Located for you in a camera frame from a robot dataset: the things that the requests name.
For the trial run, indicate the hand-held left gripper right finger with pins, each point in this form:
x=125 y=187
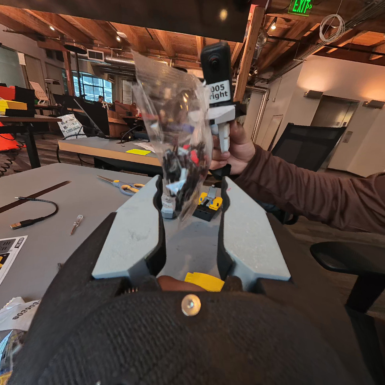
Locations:
x=255 y=240

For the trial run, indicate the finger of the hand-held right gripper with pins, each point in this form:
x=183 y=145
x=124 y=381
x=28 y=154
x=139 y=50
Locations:
x=224 y=113

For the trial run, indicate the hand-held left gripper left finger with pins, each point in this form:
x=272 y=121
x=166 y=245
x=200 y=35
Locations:
x=129 y=240

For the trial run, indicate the plastic bag of black parts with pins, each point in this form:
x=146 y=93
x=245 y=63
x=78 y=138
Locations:
x=177 y=135

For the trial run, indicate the person's right forearm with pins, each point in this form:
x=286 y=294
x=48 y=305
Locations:
x=315 y=195

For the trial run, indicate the grey desk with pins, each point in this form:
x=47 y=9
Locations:
x=75 y=195

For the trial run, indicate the person's right hand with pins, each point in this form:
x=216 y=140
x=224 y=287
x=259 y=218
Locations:
x=240 y=150

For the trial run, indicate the person's left hand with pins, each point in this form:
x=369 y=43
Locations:
x=174 y=284

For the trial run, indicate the grey holed block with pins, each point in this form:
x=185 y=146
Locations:
x=168 y=207

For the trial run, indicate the partly built robot model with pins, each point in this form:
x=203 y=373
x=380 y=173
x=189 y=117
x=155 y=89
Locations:
x=209 y=204

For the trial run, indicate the yellow curved panel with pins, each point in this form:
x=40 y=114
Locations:
x=204 y=281

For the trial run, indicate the white printed sheet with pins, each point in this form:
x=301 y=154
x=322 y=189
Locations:
x=144 y=146

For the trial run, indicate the black mesh office chair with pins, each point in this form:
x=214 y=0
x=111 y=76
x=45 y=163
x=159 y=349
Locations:
x=306 y=144

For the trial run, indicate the yellow paper sheet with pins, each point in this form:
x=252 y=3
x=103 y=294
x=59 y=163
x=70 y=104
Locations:
x=138 y=152

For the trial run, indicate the black chair armrest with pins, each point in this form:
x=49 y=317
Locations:
x=346 y=261

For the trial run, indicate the background grey table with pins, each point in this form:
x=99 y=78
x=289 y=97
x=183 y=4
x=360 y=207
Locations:
x=105 y=147

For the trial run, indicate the green exit sign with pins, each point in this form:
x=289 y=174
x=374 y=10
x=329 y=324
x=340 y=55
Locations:
x=300 y=6

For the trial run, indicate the yellow and grey sticker sheet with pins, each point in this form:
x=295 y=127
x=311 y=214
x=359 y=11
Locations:
x=9 y=255

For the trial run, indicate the large window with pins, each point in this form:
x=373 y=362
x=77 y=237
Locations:
x=90 y=87

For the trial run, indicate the white printed sign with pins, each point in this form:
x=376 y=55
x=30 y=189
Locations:
x=70 y=126

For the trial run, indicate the plastic bag of yellow parts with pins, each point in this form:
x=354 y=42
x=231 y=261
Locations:
x=15 y=324

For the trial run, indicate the black floor lamp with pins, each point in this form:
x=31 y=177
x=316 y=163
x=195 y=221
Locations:
x=75 y=48

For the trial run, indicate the orange traffic cone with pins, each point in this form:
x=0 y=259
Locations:
x=6 y=141

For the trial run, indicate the long dark workbench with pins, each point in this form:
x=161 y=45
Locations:
x=24 y=118

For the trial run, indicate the yellow storage bin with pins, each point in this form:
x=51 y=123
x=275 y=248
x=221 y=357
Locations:
x=12 y=105

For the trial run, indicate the wooden support post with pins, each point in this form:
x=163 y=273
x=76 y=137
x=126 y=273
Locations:
x=249 y=51

